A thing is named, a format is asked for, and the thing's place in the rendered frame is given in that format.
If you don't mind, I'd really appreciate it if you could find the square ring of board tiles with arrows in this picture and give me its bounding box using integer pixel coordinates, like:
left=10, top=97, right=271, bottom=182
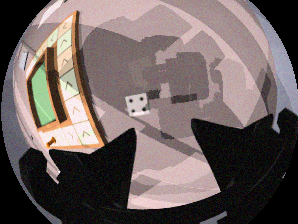
left=43, top=10, right=108, bottom=149

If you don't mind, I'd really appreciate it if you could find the white die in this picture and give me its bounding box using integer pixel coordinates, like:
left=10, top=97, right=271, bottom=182
left=125, top=91, right=150, bottom=116

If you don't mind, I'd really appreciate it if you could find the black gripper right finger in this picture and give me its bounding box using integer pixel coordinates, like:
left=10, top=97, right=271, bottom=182
left=192, top=115, right=273, bottom=192

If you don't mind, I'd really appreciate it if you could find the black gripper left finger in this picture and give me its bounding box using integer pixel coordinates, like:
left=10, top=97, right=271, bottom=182
left=48, top=128, right=137, bottom=209

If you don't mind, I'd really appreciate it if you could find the orange game pawn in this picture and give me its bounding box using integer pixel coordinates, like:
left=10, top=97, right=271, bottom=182
left=47, top=137, right=56, bottom=147

